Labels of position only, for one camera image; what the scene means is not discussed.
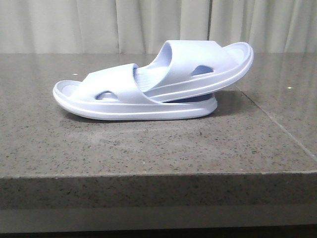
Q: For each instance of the light blue slipper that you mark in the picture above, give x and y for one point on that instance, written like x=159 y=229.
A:
x=190 y=68
x=112 y=94

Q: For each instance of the pale grey-green curtain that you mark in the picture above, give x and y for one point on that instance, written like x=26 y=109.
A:
x=142 y=26

